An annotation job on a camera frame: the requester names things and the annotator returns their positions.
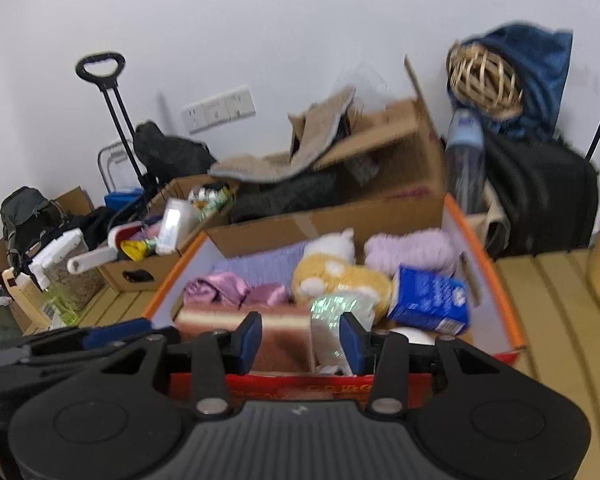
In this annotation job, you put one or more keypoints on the black suitcase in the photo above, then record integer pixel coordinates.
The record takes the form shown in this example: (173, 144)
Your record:
(545, 200)

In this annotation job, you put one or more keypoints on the black bag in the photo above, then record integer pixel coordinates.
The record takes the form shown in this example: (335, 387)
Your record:
(172, 155)

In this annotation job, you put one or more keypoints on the blue box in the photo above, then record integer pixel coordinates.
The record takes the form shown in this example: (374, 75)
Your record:
(125, 200)

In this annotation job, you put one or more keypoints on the clear crinkled plastic bag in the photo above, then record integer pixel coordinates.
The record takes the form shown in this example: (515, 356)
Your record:
(330, 320)

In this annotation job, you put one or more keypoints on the yellow packet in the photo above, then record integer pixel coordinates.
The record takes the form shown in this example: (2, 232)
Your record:
(137, 249)

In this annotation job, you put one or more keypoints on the beige carton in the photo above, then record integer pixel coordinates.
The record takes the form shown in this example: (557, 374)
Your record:
(22, 300)

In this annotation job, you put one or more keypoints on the yellow and white plush toy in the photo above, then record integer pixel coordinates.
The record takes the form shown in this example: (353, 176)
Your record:
(340, 275)

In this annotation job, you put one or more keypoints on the pink satin scrunchie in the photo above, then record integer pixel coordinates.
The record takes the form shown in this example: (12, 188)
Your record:
(220, 290)

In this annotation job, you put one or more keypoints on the small cardboard tray box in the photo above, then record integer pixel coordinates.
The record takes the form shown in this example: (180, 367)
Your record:
(130, 275)

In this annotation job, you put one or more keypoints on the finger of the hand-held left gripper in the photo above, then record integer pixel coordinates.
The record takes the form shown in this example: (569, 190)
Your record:
(115, 332)
(167, 335)

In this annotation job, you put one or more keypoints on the blue tissue pack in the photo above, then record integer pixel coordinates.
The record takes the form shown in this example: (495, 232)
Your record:
(430, 300)

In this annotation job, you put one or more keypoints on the clear food container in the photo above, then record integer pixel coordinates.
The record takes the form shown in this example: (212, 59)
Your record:
(82, 280)

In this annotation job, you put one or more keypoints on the wicker ball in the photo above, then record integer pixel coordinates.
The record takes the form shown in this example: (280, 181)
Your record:
(485, 80)

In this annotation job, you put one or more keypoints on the white round sponge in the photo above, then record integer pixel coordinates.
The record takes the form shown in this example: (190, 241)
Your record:
(412, 335)

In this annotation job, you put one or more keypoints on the large brown cardboard box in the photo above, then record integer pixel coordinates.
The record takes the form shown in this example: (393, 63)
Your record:
(380, 175)

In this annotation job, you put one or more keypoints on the green spray bottle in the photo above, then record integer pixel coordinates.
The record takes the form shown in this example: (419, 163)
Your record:
(57, 300)

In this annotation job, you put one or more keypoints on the white folding stool frame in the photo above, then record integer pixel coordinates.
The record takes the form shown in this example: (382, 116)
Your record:
(110, 157)

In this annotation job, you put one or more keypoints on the dark blue cloth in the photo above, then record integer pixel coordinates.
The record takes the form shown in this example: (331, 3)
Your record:
(545, 70)

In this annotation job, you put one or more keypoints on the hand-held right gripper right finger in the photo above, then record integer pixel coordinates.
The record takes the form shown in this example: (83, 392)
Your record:
(352, 340)

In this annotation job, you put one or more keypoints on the brown and pink sponge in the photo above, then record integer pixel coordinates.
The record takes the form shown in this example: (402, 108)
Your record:
(280, 340)

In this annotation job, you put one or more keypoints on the white and red lint roller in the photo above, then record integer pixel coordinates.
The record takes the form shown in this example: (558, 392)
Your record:
(92, 257)

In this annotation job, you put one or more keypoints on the red cardboard box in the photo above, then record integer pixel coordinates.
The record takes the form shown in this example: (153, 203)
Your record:
(485, 280)

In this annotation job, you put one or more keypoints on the beige tote bag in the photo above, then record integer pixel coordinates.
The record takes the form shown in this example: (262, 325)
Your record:
(490, 220)

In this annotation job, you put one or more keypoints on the open cardboard box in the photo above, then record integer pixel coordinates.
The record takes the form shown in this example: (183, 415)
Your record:
(75, 200)

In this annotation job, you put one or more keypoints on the purple woven pouch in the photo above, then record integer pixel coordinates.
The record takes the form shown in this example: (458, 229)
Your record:
(265, 262)

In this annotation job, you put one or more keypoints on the white wall socket strip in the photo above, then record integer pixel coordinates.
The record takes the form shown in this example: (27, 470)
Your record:
(220, 107)

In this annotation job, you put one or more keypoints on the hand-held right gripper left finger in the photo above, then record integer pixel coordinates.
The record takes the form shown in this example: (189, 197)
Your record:
(250, 335)

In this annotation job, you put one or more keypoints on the blue-capped water bottle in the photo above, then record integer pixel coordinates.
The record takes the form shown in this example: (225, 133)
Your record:
(465, 160)

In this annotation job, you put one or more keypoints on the dark green backpack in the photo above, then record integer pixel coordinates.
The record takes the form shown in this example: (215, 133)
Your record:
(27, 215)

